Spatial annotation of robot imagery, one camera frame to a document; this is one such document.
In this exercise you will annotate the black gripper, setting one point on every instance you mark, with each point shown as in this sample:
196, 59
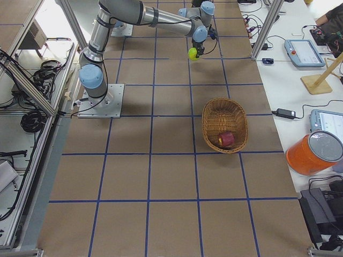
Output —
195, 44

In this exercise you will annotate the green apple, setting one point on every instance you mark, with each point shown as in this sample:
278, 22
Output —
193, 54

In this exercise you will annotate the red yellow apple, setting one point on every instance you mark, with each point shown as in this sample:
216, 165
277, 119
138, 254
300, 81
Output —
226, 139

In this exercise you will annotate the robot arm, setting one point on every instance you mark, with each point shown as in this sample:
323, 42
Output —
194, 22

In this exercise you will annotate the woven wicker basket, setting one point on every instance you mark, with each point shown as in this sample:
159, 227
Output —
221, 115

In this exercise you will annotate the teach pendant tablet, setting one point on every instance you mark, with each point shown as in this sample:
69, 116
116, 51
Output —
326, 120
303, 53

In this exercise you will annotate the black power adapter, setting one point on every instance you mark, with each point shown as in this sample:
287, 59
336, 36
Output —
284, 113

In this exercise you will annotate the wooden stand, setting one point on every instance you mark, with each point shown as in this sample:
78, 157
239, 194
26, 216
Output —
317, 84

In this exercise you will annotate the orange bucket with lid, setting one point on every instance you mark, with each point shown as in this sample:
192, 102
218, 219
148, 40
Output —
315, 152

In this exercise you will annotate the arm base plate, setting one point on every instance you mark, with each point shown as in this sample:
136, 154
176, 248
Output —
122, 30
110, 107

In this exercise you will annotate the aluminium frame post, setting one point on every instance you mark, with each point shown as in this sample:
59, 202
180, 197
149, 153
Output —
268, 23

